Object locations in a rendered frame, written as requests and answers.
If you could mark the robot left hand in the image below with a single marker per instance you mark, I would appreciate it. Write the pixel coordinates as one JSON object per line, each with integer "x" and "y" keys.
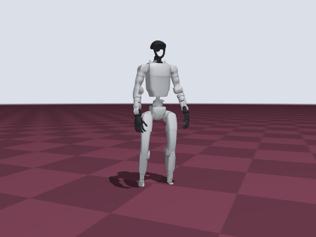
{"x": 186, "y": 116}

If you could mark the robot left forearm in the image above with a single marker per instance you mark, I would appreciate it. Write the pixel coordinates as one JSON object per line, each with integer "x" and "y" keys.
{"x": 182, "y": 100}

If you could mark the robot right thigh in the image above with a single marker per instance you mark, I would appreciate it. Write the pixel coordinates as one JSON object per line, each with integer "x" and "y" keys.
{"x": 145, "y": 137}

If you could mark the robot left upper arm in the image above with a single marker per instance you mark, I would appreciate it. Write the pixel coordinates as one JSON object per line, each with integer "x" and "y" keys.
{"x": 175, "y": 79}

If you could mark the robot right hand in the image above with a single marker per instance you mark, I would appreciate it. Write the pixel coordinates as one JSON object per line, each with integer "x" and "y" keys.
{"x": 139, "y": 122}

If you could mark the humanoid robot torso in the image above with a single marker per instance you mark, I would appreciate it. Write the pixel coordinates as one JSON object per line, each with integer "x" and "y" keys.
{"x": 158, "y": 85}

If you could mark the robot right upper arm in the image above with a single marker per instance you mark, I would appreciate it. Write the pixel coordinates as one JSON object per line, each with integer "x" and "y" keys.
{"x": 141, "y": 70}

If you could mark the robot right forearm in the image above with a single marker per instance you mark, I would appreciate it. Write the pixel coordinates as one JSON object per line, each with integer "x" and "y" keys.
{"x": 137, "y": 100}

